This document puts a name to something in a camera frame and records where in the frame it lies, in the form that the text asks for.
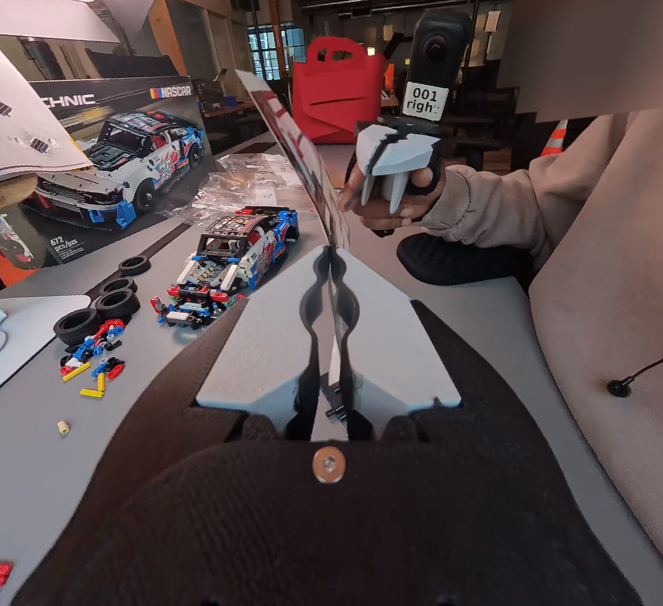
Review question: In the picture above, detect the crumpled clear plastic bag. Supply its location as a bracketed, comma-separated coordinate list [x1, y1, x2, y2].
[158, 152, 307, 227]

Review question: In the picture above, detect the building instruction booklet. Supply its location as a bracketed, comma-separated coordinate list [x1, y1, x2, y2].
[0, 49, 95, 175]

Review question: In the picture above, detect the toy brick race car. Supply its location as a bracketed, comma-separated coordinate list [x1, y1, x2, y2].
[150, 206, 300, 331]

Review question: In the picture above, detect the person's right forearm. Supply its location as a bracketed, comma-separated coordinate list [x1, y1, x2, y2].
[421, 111, 648, 267]

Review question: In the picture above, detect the person's torso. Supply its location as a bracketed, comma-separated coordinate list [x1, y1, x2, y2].
[528, 108, 663, 557]

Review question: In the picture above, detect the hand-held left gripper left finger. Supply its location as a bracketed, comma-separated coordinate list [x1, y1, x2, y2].
[196, 246, 329, 440]

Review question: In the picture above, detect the grey desk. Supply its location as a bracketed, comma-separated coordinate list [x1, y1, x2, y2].
[0, 140, 663, 606]

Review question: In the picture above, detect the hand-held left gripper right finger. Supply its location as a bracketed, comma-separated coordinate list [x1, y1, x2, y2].
[333, 246, 463, 437]

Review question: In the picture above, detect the black beam with blue pins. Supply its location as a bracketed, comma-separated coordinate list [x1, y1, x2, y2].
[320, 372, 349, 423]

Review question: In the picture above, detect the person's right hand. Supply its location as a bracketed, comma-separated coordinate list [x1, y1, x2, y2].
[338, 163, 447, 238]

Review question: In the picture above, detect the red felt tote bag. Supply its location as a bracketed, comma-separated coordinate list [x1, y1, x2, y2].
[292, 36, 387, 145]

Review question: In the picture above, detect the black toy car box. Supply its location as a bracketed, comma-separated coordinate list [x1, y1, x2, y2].
[0, 75, 218, 271]

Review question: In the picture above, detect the black microphone cable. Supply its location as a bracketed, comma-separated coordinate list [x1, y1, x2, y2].
[627, 356, 663, 387]

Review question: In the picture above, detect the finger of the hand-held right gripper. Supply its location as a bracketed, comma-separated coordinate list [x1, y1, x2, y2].
[356, 124, 390, 208]
[371, 133, 441, 214]

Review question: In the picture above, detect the black office chair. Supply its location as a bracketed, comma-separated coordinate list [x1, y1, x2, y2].
[443, 88, 520, 172]

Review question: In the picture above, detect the pile of mixed coloured pieces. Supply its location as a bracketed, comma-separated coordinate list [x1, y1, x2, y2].
[58, 318, 126, 399]

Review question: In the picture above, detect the orange traffic cone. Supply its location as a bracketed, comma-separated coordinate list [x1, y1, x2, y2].
[541, 119, 570, 157]

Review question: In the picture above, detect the silver sticker sheet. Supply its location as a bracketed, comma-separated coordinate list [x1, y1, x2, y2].
[236, 69, 355, 386]

